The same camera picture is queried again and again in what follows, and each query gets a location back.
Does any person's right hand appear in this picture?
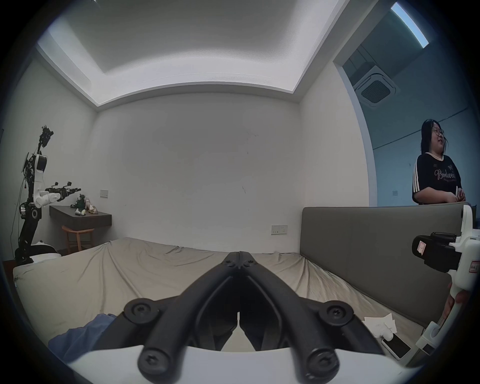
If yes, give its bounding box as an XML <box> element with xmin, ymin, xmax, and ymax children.
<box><xmin>439</xmin><ymin>282</ymin><xmax>472</xmax><ymax>328</ymax></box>

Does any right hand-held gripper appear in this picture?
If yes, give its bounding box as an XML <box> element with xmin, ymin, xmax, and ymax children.
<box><xmin>407</xmin><ymin>204</ymin><xmax>480</xmax><ymax>368</ymax></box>

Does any bed with beige sheet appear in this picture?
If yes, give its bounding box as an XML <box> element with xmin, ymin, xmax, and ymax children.
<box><xmin>13</xmin><ymin>236</ymin><xmax>428</xmax><ymax>368</ymax></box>

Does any dark wall-mounted desk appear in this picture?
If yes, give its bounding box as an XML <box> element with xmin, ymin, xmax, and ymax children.
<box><xmin>49</xmin><ymin>195</ymin><xmax>112</xmax><ymax>229</ymax></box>

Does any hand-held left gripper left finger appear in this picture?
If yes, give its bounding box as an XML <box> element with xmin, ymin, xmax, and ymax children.
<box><xmin>95</xmin><ymin>251</ymin><xmax>241</xmax><ymax>373</ymax></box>

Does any white crumpled paper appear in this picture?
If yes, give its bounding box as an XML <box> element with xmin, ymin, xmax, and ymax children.
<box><xmin>363</xmin><ymin>313</ymin><xmax>398</xmax><ymax>340</ymax></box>

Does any grey padded headboard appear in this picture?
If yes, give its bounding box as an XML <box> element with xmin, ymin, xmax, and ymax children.
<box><xmin>300</xmin><ymin>204</ymin><xmax>477</xmax><ymax>329</ymax></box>

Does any wooden stool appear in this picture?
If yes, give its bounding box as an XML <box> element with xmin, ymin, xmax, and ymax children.
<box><xmin>62</xmin><ymin>225</ymin><xmax>95</xmax><ymax>254</ymax></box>

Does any blue garment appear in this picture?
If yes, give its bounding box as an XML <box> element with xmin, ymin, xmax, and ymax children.
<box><xmin>48</xmin><ymin>313</ymin><xmax>121</xmax><ymax>363</ymax></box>

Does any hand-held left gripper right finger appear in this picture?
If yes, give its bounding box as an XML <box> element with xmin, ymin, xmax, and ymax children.
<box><xmin>240</xmin><ymin>252</ymin><xmax>385</xmax><ymax>380</ymax></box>

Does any white-edged phone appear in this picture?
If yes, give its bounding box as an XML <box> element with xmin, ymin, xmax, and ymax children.
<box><xmin>380</xmin><ymin>334</ymin><xmax>412</xmax><ymax>360</ymax></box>

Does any black and white robot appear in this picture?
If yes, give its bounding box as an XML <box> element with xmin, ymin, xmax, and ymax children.
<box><xmin>14</xmin><ymin>125</ymin><xmax>81</xmax><ymax>265</ymax></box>

